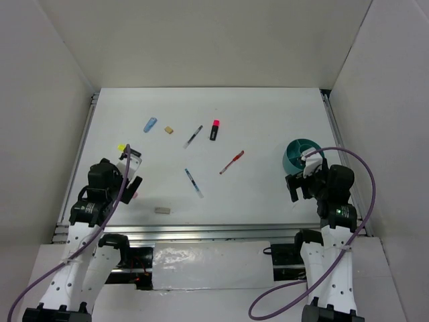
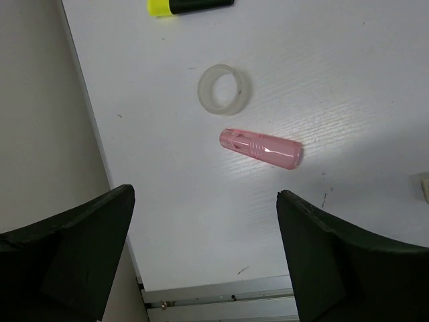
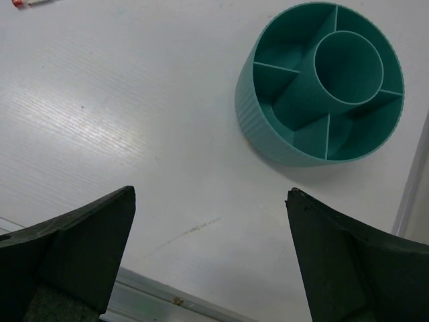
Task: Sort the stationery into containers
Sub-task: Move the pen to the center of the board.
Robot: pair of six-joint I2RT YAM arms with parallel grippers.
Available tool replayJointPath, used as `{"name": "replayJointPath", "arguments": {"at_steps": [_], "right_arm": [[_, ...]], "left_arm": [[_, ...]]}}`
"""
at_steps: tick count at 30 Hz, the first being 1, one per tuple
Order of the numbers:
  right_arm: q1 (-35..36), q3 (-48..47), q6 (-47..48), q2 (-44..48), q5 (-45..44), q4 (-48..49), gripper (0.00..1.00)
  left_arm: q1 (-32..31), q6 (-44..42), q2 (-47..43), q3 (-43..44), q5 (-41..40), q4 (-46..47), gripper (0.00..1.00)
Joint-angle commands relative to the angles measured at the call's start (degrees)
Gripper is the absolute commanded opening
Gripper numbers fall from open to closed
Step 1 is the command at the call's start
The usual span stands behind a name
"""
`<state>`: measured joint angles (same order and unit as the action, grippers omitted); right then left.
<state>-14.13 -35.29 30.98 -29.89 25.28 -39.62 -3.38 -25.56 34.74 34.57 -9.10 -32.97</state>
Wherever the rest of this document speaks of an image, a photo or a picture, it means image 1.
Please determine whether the grey rectangular eraser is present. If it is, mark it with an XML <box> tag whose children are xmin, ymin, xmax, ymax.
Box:
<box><xmin>155</xmin><ymin>207</ymin><xmax>171</xmax><ymax>215</ymax></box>

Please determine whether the teal round divided organizer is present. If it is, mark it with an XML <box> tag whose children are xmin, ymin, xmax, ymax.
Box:
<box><xmin>282</xmin><ymin>138</ymin><xmax>324</xmax><ymax>175</ymax></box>

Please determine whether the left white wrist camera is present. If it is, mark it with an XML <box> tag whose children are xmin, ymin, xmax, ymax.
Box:
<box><xmin>117</xmin><ymin>148</ymin><xmax>142</xmax><ymax>181</ymax></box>

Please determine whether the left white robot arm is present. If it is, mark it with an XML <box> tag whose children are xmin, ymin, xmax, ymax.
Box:
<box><xmin>22</xmin><ymin>152</ymin><xmax>142</xmax><ymax>321</ymax></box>

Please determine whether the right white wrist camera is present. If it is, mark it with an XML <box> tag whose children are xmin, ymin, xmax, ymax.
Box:
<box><xmin>300</xmin><ymin>148</ymin><xmax>324</xmax><ymax>178</ymax></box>

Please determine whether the blue transparent cap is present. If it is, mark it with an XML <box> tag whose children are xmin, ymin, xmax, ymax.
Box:
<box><xmin>143</xmin><ymin>117</ymin><xmax>158</xmax><ymax>133</ymax></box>

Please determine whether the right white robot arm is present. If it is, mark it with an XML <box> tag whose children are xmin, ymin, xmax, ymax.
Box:
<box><xmin>286</xmin><ymin>163</ymin><xmax>364</xmax><ymax>321</ymax></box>

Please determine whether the pink black highlighter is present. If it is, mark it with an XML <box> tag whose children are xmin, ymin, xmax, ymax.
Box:
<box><xmin>209</xmin><ymin>119</ymin><xmax>220</xmax><ymax>141</ymax></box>

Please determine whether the small tan eraser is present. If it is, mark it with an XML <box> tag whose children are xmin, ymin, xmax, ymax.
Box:
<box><xmin>164</xmin><ymin>126</ymin><xmax>174</xmax><ymax>134</ymax></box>

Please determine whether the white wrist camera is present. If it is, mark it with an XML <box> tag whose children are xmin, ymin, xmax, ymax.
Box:
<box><xmin>300</xmin><ymin>148</ymin><xmax>324</xmax><ymax>178</ymax></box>
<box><xmin>117</xmin><ymin>148</ymin><xmax>142</xmax><ymax>181</ymax></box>

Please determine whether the aluminium front rail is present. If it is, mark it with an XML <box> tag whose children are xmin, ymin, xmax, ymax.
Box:
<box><xmin>104</xmin><ymin>223</ymin><xmax>320</xmax><ymax>247</ymax></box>

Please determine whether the red gel pen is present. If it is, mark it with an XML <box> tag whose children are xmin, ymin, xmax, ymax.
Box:
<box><xmin>219</xmin><ymin>150</ymin><xmax>245</xmax><ymax>175</ymax></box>

